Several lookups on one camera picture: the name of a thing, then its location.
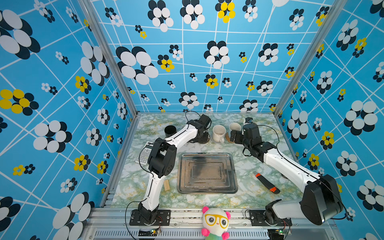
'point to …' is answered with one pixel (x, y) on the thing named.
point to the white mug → (218, 133)
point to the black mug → (170, 130)
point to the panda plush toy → (215, 222)
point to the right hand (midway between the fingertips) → (239, 132)
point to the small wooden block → (166, 185)
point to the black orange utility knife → (272, 188)
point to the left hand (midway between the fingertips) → (203, 139)
